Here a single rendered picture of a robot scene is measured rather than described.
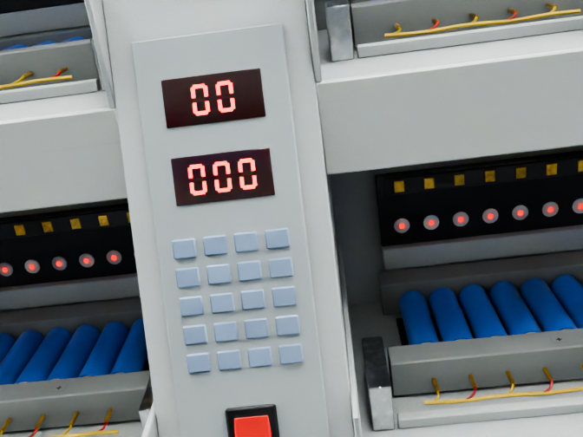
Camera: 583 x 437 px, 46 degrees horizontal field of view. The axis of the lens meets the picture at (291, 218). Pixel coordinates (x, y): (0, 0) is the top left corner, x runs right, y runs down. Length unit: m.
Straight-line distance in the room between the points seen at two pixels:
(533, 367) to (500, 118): 0.15
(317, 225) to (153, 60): 0.11
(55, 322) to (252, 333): 0.23
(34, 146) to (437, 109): 0.19
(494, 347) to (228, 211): 0.18
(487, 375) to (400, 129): 0.16
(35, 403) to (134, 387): 0.06
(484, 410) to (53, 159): 0.26
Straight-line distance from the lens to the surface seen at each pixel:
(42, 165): 0.35
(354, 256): 0.52
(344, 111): 0.32
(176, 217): 0.32
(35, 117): 0.35
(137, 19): 0.34
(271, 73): 0.32
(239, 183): 0.31
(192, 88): 0.32
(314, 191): 0.32
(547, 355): 0.41
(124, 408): 0.43
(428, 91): 0.32
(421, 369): 0.40
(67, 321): 0.52
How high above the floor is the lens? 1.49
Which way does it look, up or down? 3 degrees down
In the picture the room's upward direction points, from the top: 7 degrees counter-clockwise
